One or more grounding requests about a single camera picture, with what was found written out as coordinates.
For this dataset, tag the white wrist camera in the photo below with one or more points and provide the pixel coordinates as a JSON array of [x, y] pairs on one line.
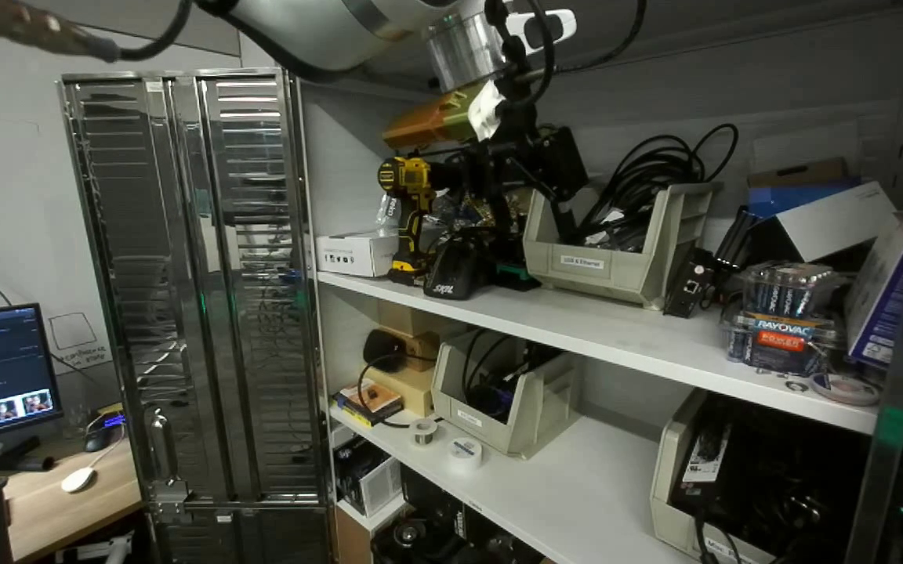
[[543, 27]]

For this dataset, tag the black machine with round dial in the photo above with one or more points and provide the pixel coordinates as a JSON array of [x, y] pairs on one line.
[[439, 535]]

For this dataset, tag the small white box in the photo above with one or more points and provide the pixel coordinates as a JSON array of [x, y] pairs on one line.
[[358, 256]]

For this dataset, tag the black computer mouse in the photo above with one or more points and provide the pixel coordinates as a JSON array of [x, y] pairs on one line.
[[98, 440]]

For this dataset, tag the black equipment in large bin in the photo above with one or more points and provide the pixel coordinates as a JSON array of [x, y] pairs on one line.
[[786, 481]]

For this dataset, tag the blue and white carton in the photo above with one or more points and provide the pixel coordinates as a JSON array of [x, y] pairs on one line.
[[829, 215]]

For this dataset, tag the large beige storage bin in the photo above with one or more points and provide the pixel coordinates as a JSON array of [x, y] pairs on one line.
[[675, 470]]

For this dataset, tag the black power adapter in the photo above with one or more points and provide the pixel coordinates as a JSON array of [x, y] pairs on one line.
[[691, 283]]

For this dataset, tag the orange and black flat device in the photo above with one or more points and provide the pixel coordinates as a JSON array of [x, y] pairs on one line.
[[369, 405]]

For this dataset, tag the beige storage bin with label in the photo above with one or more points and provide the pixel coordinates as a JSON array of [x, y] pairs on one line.
[[518, 412]]

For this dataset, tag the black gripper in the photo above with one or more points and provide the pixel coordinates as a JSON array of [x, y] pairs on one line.
[[550, 162]]

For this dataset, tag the black round device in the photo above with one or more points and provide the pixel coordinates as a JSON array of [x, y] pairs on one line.
[[385, 350]]

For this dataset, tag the wooden desk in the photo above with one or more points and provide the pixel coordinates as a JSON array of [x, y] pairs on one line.
[[65, 512]]

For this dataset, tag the clear plastic bin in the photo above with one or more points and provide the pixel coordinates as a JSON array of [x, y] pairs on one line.
[[786, 319]]

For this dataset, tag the blue printed box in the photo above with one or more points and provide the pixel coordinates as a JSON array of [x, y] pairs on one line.
[[886, 303]]

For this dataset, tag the white computer mouse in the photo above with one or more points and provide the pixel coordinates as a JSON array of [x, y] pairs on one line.
[[77, 481]]

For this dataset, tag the green and black tool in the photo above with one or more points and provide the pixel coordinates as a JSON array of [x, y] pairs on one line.
[[515, 275]]

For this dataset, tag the brown cardboard box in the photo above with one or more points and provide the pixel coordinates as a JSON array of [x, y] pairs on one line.
[[799, 173]]

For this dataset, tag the small clear jar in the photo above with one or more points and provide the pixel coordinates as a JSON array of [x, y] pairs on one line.
[[426, 430]]

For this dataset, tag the black battery charger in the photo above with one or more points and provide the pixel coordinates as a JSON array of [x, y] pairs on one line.
[[459, 271]]

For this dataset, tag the white metal shelving unit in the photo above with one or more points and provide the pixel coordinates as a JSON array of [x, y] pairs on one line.
[[620, 345]]

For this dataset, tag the flat tape roll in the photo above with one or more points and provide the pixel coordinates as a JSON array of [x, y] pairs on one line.
[[846, 389]]

